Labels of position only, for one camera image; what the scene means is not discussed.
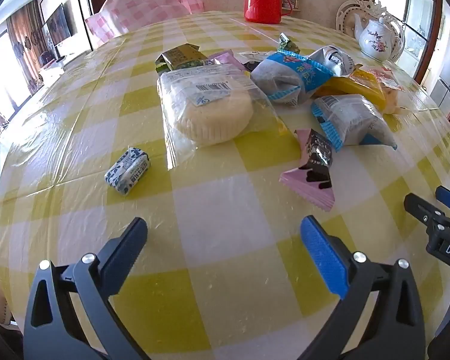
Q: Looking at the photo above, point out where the white television cabinet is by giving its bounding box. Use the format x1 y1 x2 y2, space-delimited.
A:
39 54 87 87

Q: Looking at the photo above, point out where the white floral teapot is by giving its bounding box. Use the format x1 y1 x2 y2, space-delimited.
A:
353 12 402 62

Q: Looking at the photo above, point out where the wooden framed glass door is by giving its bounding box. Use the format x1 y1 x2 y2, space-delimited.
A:
375 0 450 132

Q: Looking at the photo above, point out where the blue cartoon cake packet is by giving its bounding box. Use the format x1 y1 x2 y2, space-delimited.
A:
250 45 357 107

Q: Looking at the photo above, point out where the clear bag of white bread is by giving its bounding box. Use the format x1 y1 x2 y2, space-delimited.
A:
157 64 289 169

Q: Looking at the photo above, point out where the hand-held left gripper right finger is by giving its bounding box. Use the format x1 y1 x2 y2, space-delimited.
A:
300 215 426 360

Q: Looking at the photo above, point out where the pink checked chair cover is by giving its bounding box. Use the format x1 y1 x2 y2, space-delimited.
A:
84 0 205 51

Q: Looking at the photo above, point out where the dark red curtain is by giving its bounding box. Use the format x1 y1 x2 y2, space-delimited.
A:
5 2 47 94

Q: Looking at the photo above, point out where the small green white packet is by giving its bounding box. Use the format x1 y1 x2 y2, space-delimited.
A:
277 33 301 54

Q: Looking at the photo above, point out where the white ornate tray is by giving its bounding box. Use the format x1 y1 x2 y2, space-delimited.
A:
335 0 406 64

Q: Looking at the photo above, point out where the yellow snack packet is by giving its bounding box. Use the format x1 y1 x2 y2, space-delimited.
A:
315 76 387 112

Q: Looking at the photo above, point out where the pink black snack packet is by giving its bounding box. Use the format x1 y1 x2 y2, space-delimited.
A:
279 128 336 211

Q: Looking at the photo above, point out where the green snack packet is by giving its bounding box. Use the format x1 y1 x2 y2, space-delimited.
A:
155 43 210 74

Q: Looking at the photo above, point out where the clear red print cake packet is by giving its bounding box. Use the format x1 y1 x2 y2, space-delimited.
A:
354 65 406 116

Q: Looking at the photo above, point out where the clear blue-edged cake packet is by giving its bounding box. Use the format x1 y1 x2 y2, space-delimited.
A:
310 94 398 153

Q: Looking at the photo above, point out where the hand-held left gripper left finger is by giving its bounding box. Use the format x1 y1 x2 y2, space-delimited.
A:
22 217 151 360

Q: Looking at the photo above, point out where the blue white candy packet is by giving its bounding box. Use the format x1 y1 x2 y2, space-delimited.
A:
104 147 151 196

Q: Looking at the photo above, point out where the yellow checked tablecloth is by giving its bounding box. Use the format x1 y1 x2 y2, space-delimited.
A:
0 9 450 360

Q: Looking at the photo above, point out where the television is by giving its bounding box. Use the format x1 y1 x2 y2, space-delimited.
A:
41 4 76 47

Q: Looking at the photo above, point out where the white black snack packet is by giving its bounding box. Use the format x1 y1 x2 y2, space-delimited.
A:
236 50 271 72

